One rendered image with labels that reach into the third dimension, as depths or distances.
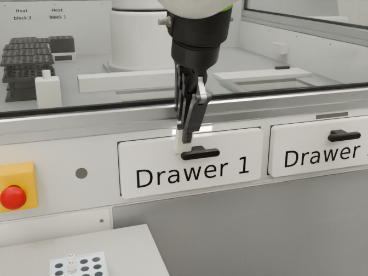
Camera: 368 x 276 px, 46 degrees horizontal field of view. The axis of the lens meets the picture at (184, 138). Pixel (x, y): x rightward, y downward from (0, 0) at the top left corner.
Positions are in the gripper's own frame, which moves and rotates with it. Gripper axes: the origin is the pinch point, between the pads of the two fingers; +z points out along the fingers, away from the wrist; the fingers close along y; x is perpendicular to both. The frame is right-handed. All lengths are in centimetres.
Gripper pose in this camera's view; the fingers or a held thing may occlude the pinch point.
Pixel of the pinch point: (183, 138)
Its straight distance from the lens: 79.6
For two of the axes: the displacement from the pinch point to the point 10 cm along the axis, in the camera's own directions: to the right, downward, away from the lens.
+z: -1.0, 7.7, 6.3
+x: 9.5, -1.1, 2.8
